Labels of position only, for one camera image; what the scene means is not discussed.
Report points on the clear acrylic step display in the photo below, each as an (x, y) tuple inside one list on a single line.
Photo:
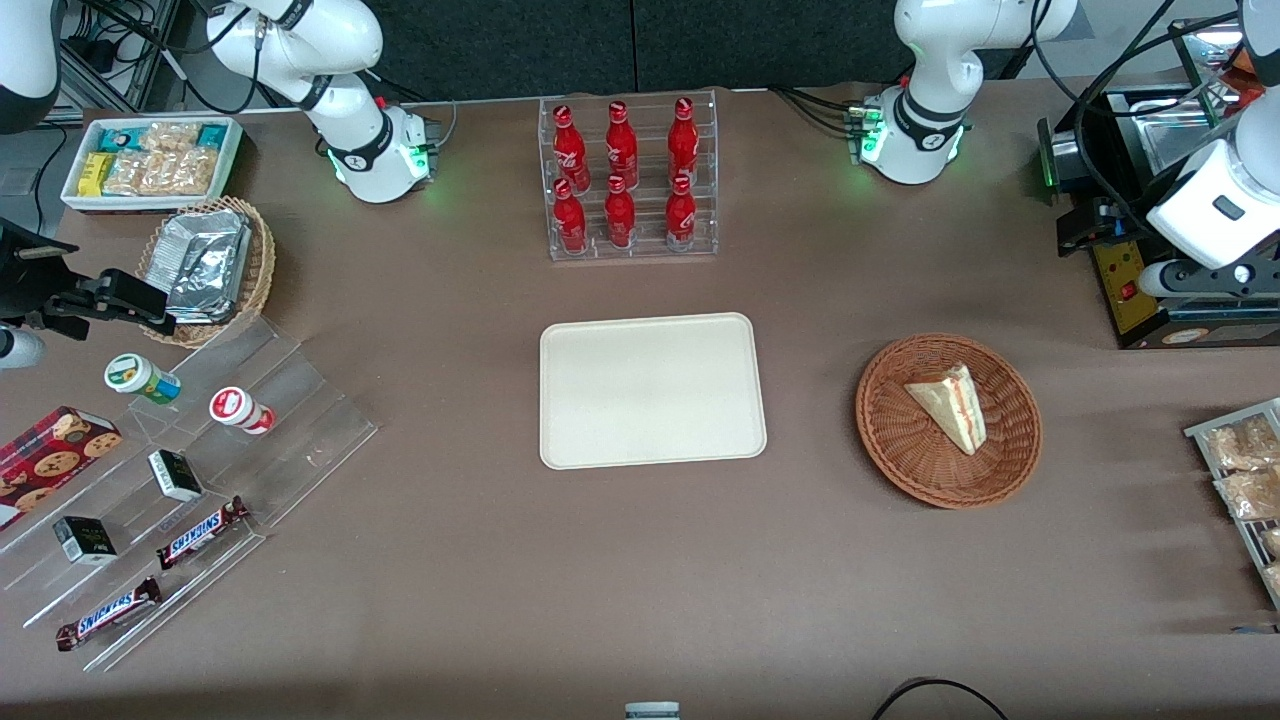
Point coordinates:
[(300, 420)]

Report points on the teal snack packet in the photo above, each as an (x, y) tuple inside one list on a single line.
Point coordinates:
[(115, 138), (211, 136)]

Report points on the red cookie box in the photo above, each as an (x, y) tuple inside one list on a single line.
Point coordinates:
[(50, 460)]

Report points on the tray of packaged snacks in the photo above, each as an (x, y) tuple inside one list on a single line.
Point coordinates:
[(1200, 430)]

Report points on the yellow snack packet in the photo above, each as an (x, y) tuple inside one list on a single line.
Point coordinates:
[(95, 173)]

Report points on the steel food pan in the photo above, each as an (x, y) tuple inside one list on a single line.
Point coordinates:
[(1175, 135)]

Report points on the round brown wicker basket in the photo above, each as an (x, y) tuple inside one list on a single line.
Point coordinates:
[(900, 450)]

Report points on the clear snack bag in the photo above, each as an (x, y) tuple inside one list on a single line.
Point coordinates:
[(1272, 542), (1250, 495), (1240, 445)]

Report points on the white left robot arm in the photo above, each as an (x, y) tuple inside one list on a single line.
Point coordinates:
[(930, 60)]

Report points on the cream plastic tray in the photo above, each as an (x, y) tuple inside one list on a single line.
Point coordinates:
[(650, 390)]

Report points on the white rectangular snack bin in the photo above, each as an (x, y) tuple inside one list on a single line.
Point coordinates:
[(75, 200)]

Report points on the silver foil packages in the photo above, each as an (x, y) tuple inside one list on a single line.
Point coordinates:
[(205, 260)]

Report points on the black hot food case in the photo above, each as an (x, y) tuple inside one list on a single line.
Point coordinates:
[(1130, 300)]

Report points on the clear acrylic bottle rack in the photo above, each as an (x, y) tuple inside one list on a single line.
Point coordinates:
[(650, 215)]

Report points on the green lid yogurt cup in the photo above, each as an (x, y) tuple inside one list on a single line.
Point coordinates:
[(135, 375)]

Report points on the clear bag of nuts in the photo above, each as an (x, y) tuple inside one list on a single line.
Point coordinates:
[(170, 136), (182, 172), (125, 173)]

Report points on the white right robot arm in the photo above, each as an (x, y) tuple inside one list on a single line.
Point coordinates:
[(350, 120)]

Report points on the triangle sandwich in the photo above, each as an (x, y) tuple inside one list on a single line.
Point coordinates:
[(955, 410)]

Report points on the red lid yogurt cup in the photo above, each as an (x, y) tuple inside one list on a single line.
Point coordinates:
[(235, 408)]

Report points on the red cola bottle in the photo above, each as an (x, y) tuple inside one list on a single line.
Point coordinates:
[(620, 218), (621, 145), (570, 222), (683, 140), (681, 215), (570, 150)]

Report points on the small grey white object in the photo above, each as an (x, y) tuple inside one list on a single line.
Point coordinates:
[(652, 711)]

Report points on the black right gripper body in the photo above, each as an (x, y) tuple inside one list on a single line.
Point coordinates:
[(22, 288)]

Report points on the aluminium frame shelf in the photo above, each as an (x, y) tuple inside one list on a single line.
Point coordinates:
[(150, 60)]

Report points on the small black box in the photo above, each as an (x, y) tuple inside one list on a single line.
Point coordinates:
[(85, 540), (175, 475)]

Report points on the light wicker basket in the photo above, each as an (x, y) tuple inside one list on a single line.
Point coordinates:
[(258, 270)]

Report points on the snickers bar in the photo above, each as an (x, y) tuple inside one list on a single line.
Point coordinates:
[(105, 612), (200, 532)]

